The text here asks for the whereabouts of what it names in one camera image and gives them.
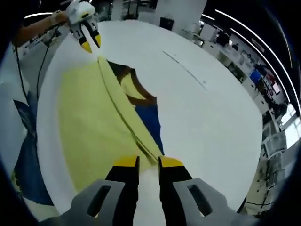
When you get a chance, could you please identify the curved ceiling light strip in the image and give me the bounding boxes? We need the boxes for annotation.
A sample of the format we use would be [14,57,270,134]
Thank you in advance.
[230,28,293,102]
[215,9,300,105]

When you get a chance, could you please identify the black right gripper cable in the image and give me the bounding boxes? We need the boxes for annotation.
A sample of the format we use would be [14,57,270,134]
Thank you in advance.
[15,46,32,105]

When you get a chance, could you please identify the white pillar beside black bin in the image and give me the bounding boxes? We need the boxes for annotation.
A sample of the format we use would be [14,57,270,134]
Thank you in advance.
[156,0,208,27]

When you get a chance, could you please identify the yellow garment grey blue sleeves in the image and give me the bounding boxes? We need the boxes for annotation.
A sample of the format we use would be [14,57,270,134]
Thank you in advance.
[57,55,166,196]

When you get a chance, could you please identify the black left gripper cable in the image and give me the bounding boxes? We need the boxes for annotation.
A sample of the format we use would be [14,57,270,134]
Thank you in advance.
[36,25,60,100]

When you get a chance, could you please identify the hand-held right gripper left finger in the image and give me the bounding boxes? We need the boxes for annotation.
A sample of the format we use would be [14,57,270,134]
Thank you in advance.
[42,154,140,226]

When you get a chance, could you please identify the person's left hand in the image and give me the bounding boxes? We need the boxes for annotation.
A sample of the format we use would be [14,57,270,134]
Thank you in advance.
[50,10,69,24]

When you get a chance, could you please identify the black bin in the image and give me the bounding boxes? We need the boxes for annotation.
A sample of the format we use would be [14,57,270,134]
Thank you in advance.
[159,16,175,31]

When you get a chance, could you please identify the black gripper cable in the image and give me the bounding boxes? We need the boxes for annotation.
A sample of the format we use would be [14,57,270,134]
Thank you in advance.
[36,25,60,100]
[15,46,32,105]

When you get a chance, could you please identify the blue crate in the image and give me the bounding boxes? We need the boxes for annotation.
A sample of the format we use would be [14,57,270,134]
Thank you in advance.
[249,70,262,83]

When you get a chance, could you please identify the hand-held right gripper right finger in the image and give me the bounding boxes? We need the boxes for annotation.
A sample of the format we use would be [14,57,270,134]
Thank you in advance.
[158,156,257,226]

